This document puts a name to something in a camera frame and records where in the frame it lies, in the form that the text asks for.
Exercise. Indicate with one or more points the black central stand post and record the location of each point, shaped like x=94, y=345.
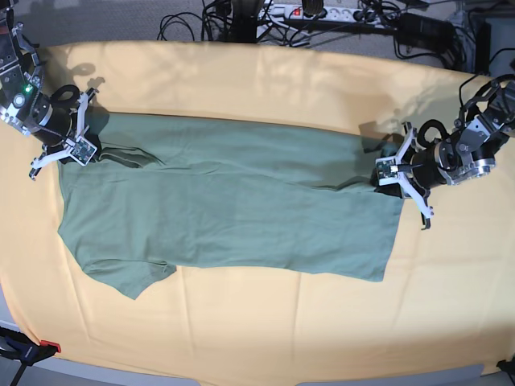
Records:
x=245, y=21

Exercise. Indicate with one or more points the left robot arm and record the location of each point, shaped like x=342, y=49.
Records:
x=484, y=124

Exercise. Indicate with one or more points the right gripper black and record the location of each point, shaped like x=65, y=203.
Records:
x=58, y=124

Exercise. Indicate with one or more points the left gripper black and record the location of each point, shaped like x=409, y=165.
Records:
x=425, y=172

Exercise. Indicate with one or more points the black power adapter brick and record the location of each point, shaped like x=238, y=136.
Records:
x=414, y=29

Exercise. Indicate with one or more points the blue clamp with red pad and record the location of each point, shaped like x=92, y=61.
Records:
x=18, y=347

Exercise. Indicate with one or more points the black clamp at right corner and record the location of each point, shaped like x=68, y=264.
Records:
x=507, y=366

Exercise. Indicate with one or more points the green T-shirt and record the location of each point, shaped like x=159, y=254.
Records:
x=176, y=191

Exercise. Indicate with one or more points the black box on floor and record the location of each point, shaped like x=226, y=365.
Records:
x=483, y=48

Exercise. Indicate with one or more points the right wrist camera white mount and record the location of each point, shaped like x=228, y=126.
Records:
x=76, y=146

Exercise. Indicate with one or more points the white power strip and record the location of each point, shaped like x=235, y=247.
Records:
x=331, y=16

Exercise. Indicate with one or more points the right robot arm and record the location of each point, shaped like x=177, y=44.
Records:
x=22, y=77

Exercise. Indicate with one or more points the yellow table cloth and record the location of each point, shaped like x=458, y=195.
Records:
x=447, y=299

